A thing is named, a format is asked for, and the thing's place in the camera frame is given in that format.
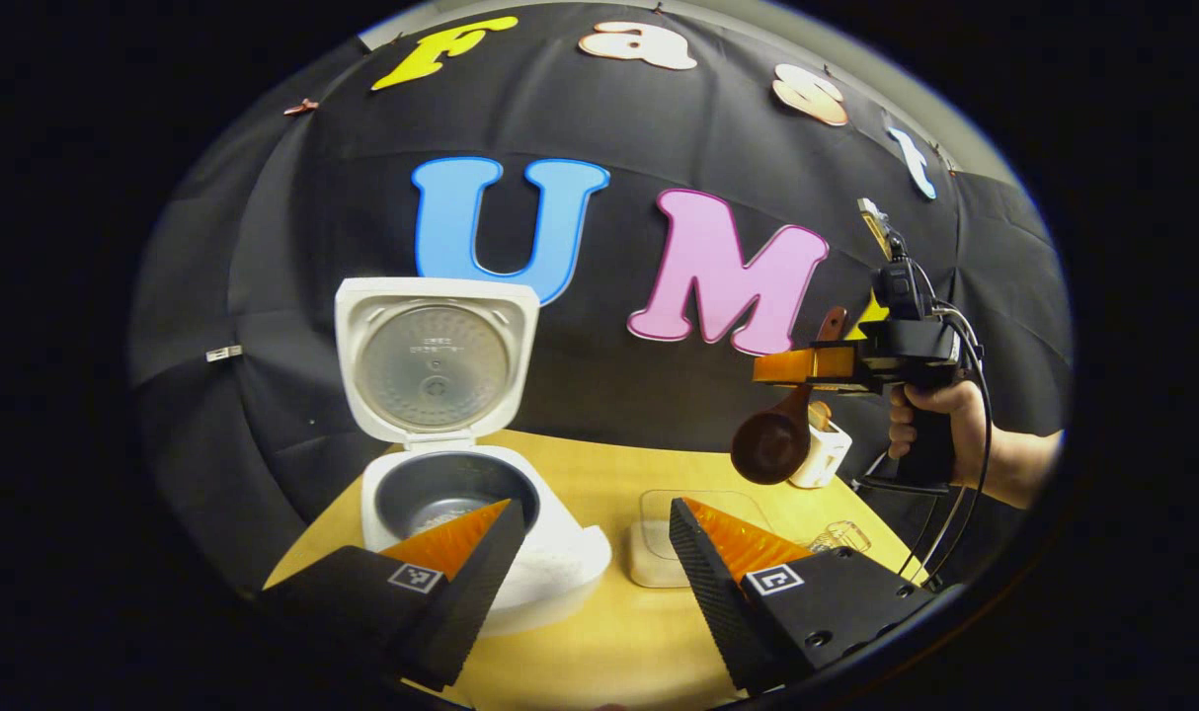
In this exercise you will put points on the toast slice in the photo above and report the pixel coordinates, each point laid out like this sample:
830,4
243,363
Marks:
819,415

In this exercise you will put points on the white toaster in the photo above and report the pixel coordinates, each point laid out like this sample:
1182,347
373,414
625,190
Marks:
827,459

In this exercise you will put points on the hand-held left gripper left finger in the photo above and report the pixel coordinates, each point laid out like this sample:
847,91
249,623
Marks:
476,592

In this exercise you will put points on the silver cloth clip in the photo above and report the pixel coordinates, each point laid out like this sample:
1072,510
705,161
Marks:
224,353

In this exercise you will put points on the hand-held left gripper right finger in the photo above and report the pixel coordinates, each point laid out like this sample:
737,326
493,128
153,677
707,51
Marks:
718,592

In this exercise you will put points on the white rice cooker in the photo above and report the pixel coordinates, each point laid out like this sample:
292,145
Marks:
550,563

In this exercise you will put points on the brown wooden spoon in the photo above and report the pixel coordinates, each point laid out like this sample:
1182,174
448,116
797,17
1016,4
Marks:
767,449

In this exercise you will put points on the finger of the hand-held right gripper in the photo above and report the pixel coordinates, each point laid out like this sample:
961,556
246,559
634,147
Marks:
807,363

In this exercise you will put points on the clear plastic box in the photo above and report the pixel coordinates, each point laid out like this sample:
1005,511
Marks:
659,509

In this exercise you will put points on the small copper clip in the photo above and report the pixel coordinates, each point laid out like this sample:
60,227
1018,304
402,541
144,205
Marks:
301,107

